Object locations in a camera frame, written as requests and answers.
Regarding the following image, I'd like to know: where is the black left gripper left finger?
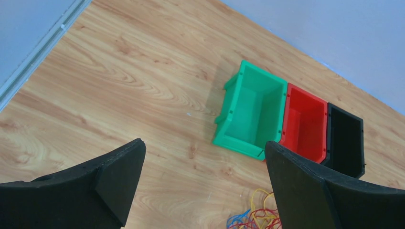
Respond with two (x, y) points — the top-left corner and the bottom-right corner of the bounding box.
(0, 138), (146, 229)

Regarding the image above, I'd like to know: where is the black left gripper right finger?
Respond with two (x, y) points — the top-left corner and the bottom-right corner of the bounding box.
(265, 141), (405, 229)

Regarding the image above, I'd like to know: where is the yellow cable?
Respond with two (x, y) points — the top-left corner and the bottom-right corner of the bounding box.
(239, 188), (279, 229)

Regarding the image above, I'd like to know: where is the black plastic bin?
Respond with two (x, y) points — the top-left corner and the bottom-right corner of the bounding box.
(321, 103), (365, 178)

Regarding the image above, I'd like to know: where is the red plastic bin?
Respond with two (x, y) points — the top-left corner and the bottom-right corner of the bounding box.
(279, 83), (328, 164)

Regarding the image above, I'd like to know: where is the green plastic bin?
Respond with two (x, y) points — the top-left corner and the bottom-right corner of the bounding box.
(213, 60), (288, 161)

